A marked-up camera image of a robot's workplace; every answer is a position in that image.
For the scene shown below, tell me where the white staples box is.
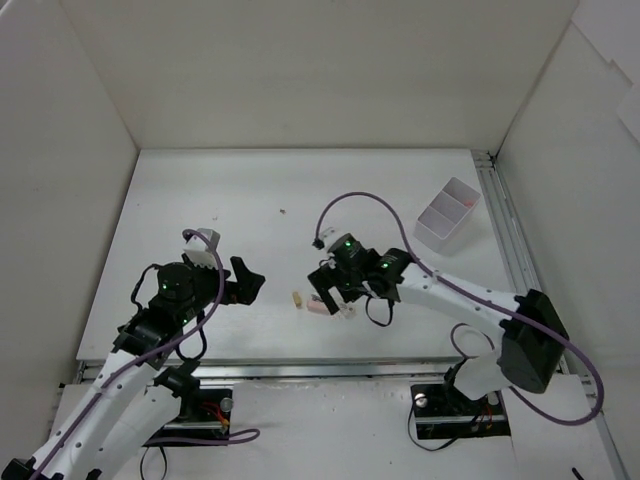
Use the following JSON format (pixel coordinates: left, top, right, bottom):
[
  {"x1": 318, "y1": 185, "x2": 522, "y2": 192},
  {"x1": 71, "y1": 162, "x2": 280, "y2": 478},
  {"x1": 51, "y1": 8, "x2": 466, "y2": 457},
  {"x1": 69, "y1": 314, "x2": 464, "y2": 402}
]
[{"x1": 337, "y1": 303, "x2": 357, "y2": 319}]

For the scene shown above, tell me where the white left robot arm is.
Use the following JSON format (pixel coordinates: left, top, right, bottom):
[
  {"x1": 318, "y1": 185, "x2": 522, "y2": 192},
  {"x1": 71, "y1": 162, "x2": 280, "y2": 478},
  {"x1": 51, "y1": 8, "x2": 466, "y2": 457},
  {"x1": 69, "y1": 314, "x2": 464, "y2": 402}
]
[{"x1": 1, "y1": 254, "x2": 266, "y2": 479}]

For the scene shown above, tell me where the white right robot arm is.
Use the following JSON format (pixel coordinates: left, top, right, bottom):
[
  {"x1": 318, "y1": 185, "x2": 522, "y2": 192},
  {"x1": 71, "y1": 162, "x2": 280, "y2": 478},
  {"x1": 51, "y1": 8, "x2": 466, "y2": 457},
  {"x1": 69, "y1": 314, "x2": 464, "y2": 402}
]
[{"x1": 308, "y1": 228, "x2": 569, "y2": 412}]

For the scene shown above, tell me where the yellow eraser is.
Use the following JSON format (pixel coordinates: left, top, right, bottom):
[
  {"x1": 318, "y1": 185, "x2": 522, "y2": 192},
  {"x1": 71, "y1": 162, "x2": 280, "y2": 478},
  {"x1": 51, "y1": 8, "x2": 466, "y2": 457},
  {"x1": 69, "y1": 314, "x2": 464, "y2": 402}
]
[{"x1": 292, "y1": 291, "x2": 303, "y2": 309}]

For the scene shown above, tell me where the white divided container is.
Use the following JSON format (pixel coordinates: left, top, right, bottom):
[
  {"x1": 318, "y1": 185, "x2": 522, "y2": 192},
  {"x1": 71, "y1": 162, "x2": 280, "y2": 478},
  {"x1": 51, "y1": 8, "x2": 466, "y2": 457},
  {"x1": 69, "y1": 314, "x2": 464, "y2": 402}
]
[{"x1": 413, "y1": 177, "x2": 482, "y2": 254}]

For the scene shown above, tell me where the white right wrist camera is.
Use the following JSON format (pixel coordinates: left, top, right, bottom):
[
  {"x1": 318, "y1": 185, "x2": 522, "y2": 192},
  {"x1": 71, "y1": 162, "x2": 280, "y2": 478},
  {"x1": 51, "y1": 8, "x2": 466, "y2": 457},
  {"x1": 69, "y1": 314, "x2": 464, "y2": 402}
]
[{"x1": 312, "y1": 227, "x2": 341, "y2": 250}]

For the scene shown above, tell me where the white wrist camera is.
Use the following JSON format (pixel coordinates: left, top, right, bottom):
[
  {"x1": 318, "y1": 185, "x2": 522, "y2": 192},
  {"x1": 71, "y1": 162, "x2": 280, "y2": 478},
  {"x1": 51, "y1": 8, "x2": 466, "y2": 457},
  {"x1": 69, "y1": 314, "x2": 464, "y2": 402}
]
[
  {"x1": 312, "y1": 227, "x2": 341, "y2": 250},
  {"x1": 183, "y1": 228, "x2": 220, "y2": 269}
]

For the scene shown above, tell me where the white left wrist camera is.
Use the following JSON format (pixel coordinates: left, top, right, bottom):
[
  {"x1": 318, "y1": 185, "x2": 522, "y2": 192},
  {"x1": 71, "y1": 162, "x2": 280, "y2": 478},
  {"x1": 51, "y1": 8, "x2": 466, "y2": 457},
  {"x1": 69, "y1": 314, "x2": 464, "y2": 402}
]
[{"x1": 183, "y1": 228, "x2": 220, "y2": 269}]

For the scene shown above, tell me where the aluminium front rail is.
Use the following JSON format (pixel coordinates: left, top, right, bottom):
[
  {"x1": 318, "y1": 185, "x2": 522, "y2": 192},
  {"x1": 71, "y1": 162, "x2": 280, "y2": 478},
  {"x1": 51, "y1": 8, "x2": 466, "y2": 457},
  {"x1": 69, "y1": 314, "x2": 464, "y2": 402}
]
[{"x1": 77, "y1": 354, "x2": 501, "y2": 381}]

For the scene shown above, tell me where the aluminium rail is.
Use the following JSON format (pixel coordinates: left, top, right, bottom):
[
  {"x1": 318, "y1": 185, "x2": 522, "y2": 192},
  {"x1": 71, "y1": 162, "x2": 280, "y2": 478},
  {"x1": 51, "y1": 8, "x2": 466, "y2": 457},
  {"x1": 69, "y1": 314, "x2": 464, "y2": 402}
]
[
  {"x1": 472, "y1": 151, "x2": 628, "y2": 479},
  {"x1": 77, "y1": 354, "x2": 501, "y2": 381}
]

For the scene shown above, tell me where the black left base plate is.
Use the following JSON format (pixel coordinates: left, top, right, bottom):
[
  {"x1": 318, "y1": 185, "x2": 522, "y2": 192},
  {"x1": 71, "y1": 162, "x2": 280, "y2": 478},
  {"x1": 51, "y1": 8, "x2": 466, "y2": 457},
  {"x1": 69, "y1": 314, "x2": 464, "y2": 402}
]
[{"x1": 151, "y1": 387, "x2": 233, "y2": 446}]

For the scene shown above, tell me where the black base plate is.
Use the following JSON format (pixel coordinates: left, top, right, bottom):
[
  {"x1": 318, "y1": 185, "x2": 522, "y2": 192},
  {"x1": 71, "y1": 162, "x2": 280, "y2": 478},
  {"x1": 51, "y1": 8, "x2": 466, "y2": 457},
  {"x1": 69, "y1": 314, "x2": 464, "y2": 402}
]
[
  {"x1": 151, "y1": 387, "x2": 233, "y2": 446},
  {"x1": 409, "y1": 384, "x2": 511, "y2": 442}
]

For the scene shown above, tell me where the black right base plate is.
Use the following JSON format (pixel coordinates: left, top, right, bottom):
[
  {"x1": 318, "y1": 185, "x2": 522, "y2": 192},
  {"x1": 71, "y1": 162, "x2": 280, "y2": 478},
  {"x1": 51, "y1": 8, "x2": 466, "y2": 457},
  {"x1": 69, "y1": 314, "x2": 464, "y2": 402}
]
[{"x1": 409, "y1": 384, "x2": 511, "y2": 442}]

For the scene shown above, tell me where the aluminium right side rail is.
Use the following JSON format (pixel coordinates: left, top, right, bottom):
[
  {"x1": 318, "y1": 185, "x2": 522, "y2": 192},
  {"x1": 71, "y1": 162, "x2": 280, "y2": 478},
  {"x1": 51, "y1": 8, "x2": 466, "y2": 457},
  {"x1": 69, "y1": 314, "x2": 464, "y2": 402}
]
[{"x1": 472, "y1": 151, "x2": 628, "y2": 479}]

